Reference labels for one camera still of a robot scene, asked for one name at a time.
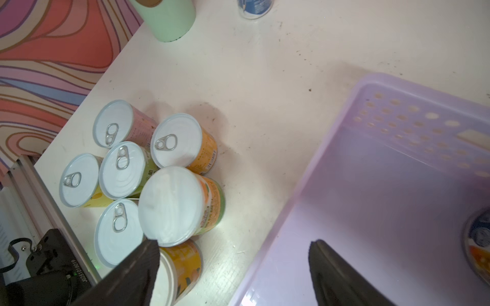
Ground yellow label pull-tab can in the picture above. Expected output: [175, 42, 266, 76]
[59, 153, 113, 208]

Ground aluminium rail front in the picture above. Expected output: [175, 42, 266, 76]
[1, 156, 101, 285]

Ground orange label pull-tab can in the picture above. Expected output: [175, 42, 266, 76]
[150, 113, 218, 175]

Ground orange can plastic lid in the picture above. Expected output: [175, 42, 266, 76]
[150, 240, 204, 306]

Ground large blue label can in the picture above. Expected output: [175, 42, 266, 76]
[462, 207, 489, 286]

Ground purple plastic perforated basket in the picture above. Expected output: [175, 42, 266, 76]
[230, 73, 489, 305]

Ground silver pull-tab can front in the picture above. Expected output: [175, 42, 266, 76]
[94, 198, 144, 268]

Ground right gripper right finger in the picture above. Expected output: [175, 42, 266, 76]
[308, 240, 393, 305]

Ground clear tube blue lid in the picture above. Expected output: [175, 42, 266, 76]
[237, 0, 273, 20]

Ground can with white plastic lid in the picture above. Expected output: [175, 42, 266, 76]
[139, 166, 226, 247]

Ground green cup with pencils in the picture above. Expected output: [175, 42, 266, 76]
[130, 0, 196, 42]

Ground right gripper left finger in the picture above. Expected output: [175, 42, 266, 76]
[72, 240, 160, 305]

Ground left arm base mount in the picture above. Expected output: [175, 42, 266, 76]
[1, 228, 101, 305]

